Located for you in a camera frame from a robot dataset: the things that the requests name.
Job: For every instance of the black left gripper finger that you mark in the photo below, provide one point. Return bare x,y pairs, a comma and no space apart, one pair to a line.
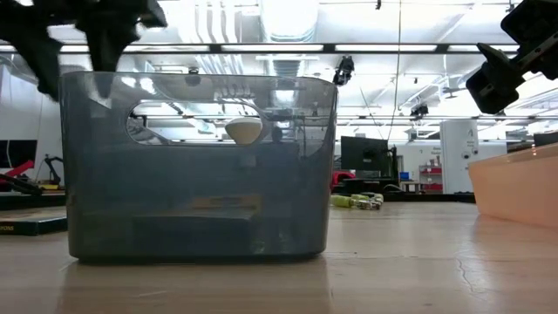
109,39
43,56

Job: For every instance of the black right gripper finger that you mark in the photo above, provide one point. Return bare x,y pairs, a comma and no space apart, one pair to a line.
536,19
494,85

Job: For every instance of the red background object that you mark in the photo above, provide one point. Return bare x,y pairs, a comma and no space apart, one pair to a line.
342,176

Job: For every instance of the black monitor on stand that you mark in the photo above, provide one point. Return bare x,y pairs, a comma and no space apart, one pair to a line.
364,157

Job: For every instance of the crayon box with crayon picture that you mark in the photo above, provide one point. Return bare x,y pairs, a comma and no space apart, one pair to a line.
30,227

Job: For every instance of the red bar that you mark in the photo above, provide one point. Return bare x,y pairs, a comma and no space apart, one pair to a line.
19,170

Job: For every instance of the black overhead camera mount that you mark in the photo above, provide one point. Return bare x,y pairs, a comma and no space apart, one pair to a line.
344,70

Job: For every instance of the orange translucent plastic bin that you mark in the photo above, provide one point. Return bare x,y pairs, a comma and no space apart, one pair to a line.
519,187

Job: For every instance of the grey translucent plastic bin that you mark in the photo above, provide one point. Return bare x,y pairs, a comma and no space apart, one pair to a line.
196,174

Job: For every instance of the person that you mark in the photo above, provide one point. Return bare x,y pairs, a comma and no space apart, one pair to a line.
277,135

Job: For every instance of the black wall screen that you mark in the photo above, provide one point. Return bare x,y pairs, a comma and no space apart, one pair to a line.
19,152

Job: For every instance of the black ceiling camera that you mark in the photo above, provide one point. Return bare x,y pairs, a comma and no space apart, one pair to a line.
420,110

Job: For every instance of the red shelf rack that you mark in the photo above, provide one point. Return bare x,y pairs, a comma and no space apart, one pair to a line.
431,185

